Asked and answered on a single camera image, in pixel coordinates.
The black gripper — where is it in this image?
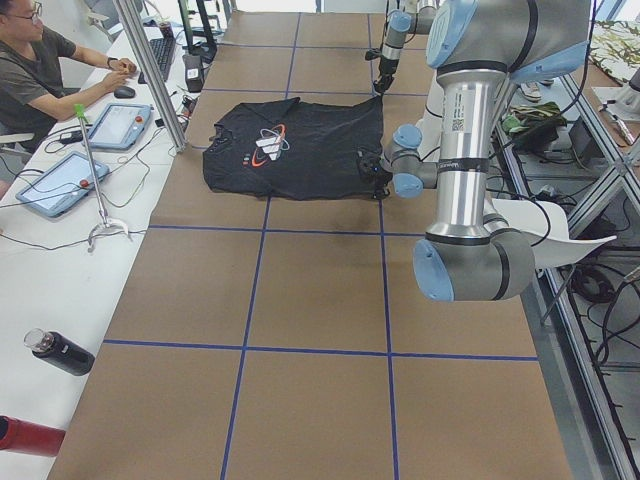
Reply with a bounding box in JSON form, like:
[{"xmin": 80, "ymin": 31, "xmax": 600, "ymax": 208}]
[
  {"xmin": 374, "ymin": 47, "xmax": 398, "ymax": 94},
  {"xmin": 356, "ymin": 149, "xmax": 391, "ymax": 200}
]

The black graphic t-shirt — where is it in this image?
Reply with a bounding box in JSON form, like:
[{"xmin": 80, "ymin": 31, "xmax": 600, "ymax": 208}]
[{"xmin": 203, "ymin": 97, "xmax": 384, "ymax": 200}]

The black computer mouse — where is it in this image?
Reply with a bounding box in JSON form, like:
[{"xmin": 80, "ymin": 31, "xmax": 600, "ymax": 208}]
[{"xmin": 113, "ymin": 86, "xmax": 136, "ymax": 99}]

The black box with label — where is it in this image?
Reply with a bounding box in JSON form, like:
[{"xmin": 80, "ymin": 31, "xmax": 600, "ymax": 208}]
[{"xmin": 182, "ymin": 54, "xmax": 204, "ymax": 93}]

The blue teach pendant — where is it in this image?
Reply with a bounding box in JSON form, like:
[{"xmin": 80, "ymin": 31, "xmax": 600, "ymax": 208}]
[
  {"xmin": 15, "ymin": 151, "xmax": 93, "ymax": 218},
  {"xmin": 88, "ymin": 103, "xmax": 152, "ymax": 151}
]

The aluminium frame post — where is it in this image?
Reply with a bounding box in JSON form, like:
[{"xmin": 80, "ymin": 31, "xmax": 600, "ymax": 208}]
[{"xmin": 113, "ymin": 0, "xmax": 187, "ymax": 153}]

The black keyboard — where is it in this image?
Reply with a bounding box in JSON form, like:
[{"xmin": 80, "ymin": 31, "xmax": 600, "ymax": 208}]
[{"xmin": 149, "ymin": 38, "xmax": 176, "ymax": 82}]

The seated person in grey shirt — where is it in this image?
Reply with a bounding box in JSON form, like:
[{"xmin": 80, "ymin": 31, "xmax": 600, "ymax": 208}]
[{"xmin": 1, "ymin": 1, "xmax": 137, "ymax": 153}]

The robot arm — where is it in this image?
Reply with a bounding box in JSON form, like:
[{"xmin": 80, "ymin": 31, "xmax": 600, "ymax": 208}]
[
  {"xmin": 365, "ymin": 1, "xmax": 444, "ymax": 95},
  {"xmin": 367, "ymin": 1, "xmax": 592, "ymax": 302}
]

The red bottle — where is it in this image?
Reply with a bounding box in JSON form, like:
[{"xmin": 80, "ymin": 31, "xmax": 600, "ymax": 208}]
[{"xmin": 1, "ymin": 415, "xmax": 66, "ymax": 457}]

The far blue teach pendant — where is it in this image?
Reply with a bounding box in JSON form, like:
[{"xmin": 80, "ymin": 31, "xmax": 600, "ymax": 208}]
[{"xmin": 88, "ymin": 103, "xmax": 152, "ymax": 151}]

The camouflage cloth pile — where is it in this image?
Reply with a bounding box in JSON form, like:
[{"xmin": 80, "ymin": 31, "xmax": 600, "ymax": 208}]
[{"xmin": 500, "ymin": 101, "xmax": 567, "ymax": 151}]

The black water bottle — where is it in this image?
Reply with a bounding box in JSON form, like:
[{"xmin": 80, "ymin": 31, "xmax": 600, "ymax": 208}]
[{"xmin": 23, "ymin": 328, "xmax": 95, "ymax": 376}]

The metal stand with green tip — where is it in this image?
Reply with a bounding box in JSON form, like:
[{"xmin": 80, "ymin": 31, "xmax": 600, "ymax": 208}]
[{"xmin": 74, "ymin": 103, "xmax": 131, "ymax": 253}]

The white plastic chair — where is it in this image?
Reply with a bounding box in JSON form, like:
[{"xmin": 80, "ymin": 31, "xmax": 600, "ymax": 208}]
[{"xmin": 492, "ymin": 198, "xmax": 616, "ymax": 269}]

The near blue teach pendant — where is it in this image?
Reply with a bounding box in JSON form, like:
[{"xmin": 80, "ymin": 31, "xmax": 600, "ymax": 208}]
[{"xmin": 15, "ymin": 151, "xmax": 93, "ymax": 218}]

